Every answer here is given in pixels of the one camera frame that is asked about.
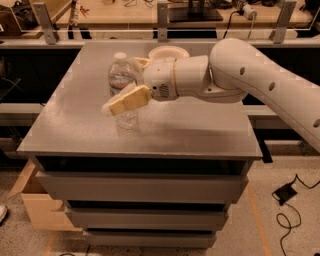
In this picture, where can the black power adapter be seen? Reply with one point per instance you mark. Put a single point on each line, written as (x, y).
(284, 193)

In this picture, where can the clear plastic water bottle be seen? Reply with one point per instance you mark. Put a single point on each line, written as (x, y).
(120, 74)

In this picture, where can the white bowl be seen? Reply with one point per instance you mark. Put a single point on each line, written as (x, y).
(168, 51)

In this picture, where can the left metal bracket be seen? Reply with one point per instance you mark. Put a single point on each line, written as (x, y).
(49, 31)

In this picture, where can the cardboard box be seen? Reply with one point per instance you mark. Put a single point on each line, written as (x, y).
(45, 213)

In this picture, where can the middle metal bracket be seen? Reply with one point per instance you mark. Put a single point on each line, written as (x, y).
(162, 20)

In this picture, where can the black monitor stand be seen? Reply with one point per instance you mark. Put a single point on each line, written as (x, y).
(194, 11)

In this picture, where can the white shoe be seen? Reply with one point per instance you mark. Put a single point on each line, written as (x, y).
(3, 212)

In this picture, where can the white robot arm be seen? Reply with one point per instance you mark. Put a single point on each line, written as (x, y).
(232, 70)

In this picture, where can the metal bracket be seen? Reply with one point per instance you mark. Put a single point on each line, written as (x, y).
(162, 20)
(278, 33)
(49, 31)

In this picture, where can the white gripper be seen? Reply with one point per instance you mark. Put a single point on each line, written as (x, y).
(159, 78)

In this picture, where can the white power plug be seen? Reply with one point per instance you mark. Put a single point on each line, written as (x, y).
(249, 12)

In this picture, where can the right metal bracket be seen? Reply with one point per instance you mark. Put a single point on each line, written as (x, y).
(278, 33)

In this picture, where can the grey drawer cabinet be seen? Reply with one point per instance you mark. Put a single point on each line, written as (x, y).
(169, 182)

